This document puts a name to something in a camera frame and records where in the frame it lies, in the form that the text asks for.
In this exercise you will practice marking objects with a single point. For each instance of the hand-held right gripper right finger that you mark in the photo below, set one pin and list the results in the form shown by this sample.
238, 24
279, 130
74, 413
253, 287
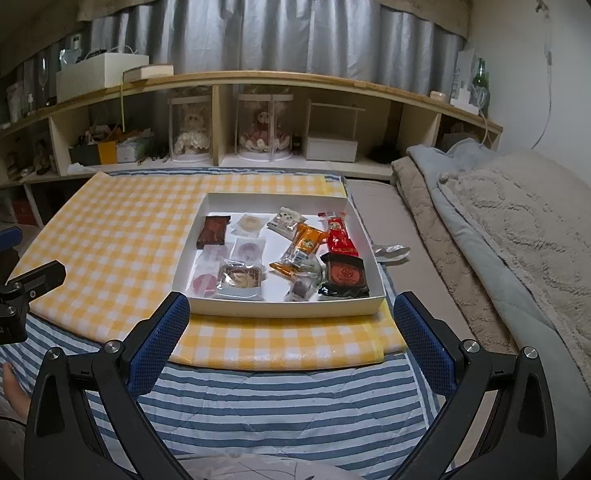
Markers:
425, 345

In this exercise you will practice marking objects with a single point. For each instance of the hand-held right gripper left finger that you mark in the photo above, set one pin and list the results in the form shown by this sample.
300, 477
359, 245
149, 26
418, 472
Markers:
160, 340

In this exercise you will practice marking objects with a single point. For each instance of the clear packet pink round pastry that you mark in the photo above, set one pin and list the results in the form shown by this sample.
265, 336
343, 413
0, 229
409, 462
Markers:
204, 284

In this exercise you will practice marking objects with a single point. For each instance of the clear packet faint pink pastry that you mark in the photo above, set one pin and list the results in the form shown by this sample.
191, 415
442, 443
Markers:
213, 260

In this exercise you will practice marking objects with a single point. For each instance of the clear packet brown cake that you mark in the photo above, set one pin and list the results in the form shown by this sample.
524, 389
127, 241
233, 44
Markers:
240, 280

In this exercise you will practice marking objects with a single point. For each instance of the black packet red round label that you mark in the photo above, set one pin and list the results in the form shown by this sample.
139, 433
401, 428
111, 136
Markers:
345, 274

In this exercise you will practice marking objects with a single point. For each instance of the white shallow cardboard box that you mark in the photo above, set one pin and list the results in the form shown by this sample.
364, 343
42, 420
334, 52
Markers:
275, 309

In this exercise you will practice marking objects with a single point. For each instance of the dark brown snack packet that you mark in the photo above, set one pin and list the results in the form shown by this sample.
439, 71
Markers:
213, 230

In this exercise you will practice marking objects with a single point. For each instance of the clear packet purple pastry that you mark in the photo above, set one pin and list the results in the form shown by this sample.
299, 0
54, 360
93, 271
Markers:
248, 249

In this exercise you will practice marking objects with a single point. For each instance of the red snack packet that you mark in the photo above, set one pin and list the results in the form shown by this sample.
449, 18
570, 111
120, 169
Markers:
339, 237

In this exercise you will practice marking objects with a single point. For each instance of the small dark candy packet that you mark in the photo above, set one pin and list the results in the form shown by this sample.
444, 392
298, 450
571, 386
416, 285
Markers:
299, 289

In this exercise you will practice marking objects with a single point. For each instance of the orange snack packet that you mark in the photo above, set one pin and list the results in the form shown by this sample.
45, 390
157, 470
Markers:
305, 242

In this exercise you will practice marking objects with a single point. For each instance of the white bear print packet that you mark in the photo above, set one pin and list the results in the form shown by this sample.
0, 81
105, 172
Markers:
286, 220

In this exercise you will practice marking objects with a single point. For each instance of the red box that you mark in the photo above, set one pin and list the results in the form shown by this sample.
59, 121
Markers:
25, 212

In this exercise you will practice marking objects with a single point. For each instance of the grey bed sheet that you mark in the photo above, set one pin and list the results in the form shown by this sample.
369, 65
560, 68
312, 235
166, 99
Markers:
405, 280

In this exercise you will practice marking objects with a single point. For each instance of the person's foot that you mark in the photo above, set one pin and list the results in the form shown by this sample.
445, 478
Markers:
15, 390

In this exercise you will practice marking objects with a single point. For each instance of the yellow checkered tablecloth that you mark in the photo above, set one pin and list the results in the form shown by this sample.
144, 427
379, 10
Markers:
115, 240

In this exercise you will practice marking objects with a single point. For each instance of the silver foil wrapper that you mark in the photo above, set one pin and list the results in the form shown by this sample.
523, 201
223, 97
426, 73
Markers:
390, 251

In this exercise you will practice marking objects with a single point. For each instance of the grey blue blanket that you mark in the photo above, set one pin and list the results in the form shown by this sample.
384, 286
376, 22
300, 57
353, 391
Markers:
505, 280

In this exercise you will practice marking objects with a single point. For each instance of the dark green box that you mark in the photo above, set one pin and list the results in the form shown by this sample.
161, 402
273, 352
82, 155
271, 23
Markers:
82, 156

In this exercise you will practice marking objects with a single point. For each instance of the yellow box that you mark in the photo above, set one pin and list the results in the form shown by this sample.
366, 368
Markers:
107, 154

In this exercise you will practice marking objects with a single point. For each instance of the tissue box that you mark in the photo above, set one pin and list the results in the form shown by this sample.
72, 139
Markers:
133, 150

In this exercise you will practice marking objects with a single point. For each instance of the cream fluffy blanket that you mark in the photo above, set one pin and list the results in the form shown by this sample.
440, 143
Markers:
540, 240

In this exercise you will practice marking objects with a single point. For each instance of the wine glass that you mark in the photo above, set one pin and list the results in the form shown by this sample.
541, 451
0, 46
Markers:
42, 75

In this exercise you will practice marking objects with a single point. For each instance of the green ribbon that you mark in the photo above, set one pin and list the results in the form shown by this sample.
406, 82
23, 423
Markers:
123, 110

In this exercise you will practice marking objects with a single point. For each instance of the left doll in case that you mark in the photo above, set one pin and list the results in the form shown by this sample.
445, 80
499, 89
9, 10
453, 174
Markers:
190, 158

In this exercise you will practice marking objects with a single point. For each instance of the doll in case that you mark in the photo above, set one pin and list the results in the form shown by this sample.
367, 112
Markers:
190, 158
264, 157

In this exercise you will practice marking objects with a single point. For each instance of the large white storage box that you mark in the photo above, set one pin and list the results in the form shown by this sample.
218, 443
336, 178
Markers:
100, 75

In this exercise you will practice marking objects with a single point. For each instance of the white dress doll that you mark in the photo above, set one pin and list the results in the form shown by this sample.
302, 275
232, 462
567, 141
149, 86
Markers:
193, 135

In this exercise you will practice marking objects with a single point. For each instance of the right doll in case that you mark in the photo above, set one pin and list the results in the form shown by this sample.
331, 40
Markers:
264, 157

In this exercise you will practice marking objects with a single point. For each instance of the thick book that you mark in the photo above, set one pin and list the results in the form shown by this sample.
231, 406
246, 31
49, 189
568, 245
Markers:
148, 72

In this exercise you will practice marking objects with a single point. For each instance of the pink dress doll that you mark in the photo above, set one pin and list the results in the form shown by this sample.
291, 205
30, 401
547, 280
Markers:
264, 135

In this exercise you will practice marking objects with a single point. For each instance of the green glass bottle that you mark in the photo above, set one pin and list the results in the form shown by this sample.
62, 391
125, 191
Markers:
481, 82

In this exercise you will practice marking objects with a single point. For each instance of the long wooden shelf unit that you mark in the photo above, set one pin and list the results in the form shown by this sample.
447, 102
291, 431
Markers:
275, 77

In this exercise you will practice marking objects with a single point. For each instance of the grey curtain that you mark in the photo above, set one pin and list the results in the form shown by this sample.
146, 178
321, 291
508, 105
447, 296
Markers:
275, 30

